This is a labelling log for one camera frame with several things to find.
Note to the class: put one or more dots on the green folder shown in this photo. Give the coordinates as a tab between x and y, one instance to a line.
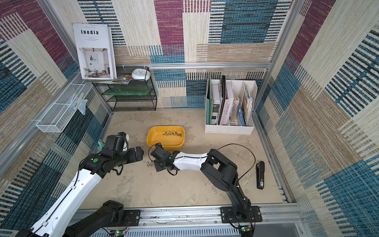
207	102

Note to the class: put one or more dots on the blue book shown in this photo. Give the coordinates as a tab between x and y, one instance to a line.
241	116

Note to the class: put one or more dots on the white round clock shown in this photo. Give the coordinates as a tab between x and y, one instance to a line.
141	74

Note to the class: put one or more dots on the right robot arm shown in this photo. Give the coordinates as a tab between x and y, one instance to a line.
216	167

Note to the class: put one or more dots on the yellow plastic storage box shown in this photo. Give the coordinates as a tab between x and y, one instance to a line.
171	137

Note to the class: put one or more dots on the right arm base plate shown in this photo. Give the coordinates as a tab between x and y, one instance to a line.
231	215

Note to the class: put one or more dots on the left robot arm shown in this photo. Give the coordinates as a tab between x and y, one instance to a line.
55	222

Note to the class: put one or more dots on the black wire shelf rack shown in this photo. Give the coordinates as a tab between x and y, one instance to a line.
127	94

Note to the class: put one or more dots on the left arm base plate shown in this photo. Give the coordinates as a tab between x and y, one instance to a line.
133	217

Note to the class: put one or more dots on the black binder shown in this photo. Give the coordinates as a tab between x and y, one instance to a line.
223	95

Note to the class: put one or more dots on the black stapler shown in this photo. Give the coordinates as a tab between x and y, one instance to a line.
260	175

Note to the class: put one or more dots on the Inedia white magazine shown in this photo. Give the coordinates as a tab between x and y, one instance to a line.
95	51

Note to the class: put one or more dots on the white file organizer box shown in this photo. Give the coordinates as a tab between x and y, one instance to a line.
238	92

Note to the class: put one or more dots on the white wire wall basket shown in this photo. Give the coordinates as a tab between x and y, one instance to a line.
56	118

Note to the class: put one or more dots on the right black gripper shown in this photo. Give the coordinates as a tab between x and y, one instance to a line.
158	157

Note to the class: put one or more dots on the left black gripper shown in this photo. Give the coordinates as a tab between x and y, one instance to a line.
133	157

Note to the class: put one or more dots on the green spray bottle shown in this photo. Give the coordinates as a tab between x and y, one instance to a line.
100	146

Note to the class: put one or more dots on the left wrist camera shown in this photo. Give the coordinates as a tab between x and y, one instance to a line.
123	141

